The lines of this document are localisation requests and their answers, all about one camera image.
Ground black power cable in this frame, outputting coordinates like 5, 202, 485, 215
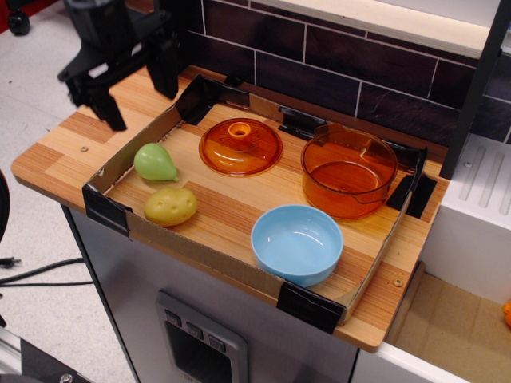
0, 256, 95, 288

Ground light blue bowl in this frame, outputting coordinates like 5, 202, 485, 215
251, 204, 344, 287

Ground orange transparent pot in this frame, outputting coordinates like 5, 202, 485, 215
301, 124, 398, 220

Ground yellow toy potato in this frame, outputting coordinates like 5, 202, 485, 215
144, 187, 197, 227

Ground cardboard fence with black tape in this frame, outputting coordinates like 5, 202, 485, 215
83, 76, 447, 349

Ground white toy sink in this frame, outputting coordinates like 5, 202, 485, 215
352, 133, 511, 383

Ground orange transparent pot lid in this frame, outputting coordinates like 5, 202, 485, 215
199, 118, 283, 176

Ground grey toy oven panel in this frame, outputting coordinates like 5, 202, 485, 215
156, 291, 250, 382

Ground green toy pear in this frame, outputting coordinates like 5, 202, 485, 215
133, 143, 179, 182

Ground orange toy in sink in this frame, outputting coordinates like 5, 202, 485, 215
502, 301, 511, 326

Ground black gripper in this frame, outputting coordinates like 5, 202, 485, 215
58, 1, 179, 132

